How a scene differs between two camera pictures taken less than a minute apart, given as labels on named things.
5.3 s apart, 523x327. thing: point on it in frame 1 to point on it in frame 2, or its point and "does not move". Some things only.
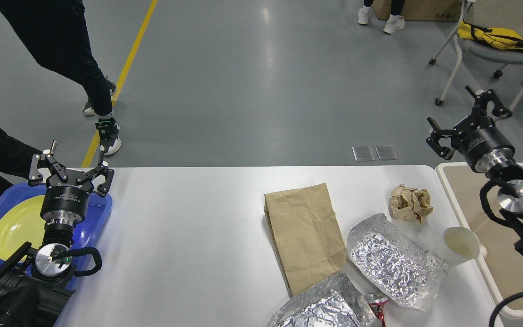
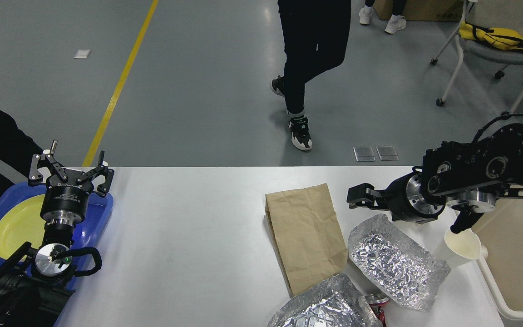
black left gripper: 65,201 does not move
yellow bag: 499,37 does not move
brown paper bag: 308,241 does not move
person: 56,32 to 314,34
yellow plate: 23,224 does not move
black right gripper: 483,145 to 402,197
